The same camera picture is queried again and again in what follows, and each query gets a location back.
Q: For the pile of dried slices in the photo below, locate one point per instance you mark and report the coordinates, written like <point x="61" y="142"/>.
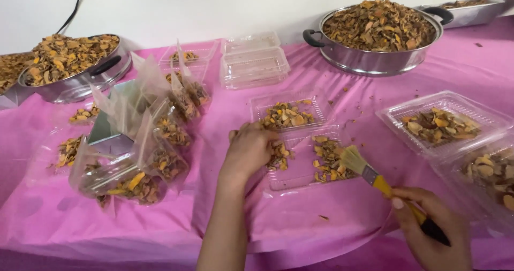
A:
<point x="492" y="170"/>
<point x="330" y="158"/>
<point x="282" y="156"/>
<point x="185" y="56"/>
<point x="439" y="125"/>
<point x="286" y="116"/>
<point x="83" y="114"/>
<point x="69" y="150"/>

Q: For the person's right hand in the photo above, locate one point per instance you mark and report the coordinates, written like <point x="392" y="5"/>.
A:
<point x="437" y="239"/>

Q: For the group of filled plastic bags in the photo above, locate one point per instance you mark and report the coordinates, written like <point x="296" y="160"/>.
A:
<point x="160" y="158"/>

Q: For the steel box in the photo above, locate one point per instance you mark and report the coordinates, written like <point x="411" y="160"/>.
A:
<point x="105" y="136"/>

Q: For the steel tray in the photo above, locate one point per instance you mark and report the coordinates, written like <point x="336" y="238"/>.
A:
<point x="474" y="16"/>
<point x="8" y="99"/>

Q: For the clear plastic container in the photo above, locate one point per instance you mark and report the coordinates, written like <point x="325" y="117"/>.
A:
<point x="453" y="182"/>
<point x="203" y="54"/>
<point x="42" y="154"/>
<point x="445" y="102"/>

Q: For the person's left hand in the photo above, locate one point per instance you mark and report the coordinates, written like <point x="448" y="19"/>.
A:
<point x="247" y="150"/>

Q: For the pink tablecloth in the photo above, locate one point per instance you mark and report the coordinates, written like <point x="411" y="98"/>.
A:
<point x="301" y="222"/>

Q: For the open clear clamshell container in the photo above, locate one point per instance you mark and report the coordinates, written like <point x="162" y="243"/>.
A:
<point x="305" y="158"/>

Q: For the heap of dried slices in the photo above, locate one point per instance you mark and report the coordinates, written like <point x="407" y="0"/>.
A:
<point x="12" y="70"/>
<point x="464" y="3"/>
<point x="379" y="26"/>
<point x="68" y="58"/>

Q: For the stack of clear plastic containers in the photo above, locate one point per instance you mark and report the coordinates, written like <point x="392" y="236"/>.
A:
<point x="253" y="68"/>

